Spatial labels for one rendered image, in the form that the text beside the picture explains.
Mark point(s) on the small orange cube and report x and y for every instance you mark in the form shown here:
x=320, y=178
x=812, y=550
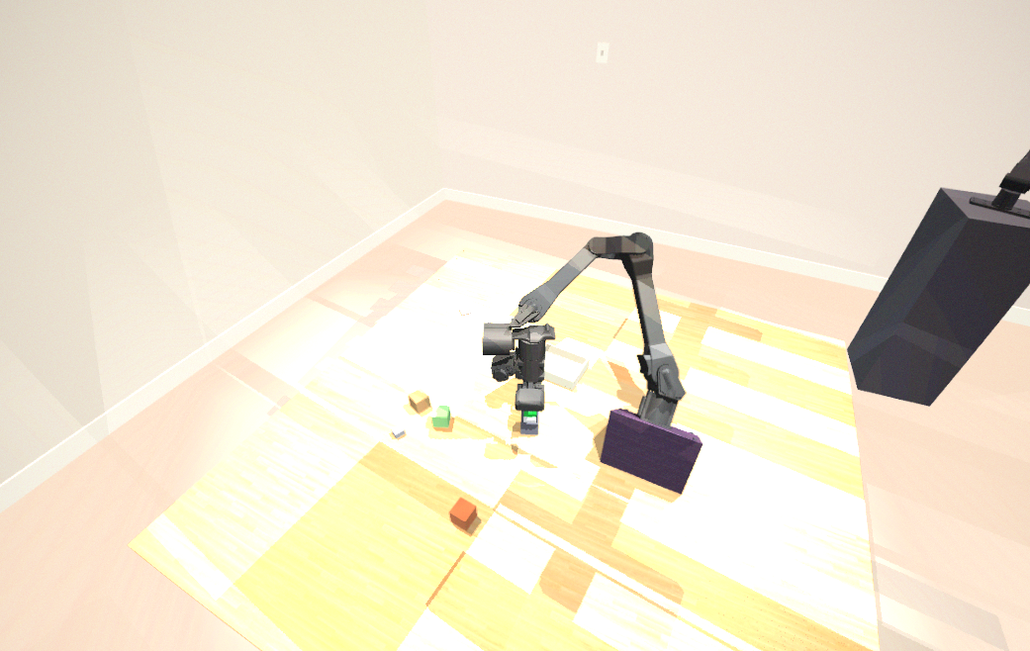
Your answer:
x=463, y=513

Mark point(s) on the tan cube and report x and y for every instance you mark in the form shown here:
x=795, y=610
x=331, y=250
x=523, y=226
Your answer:
x=419, y=401

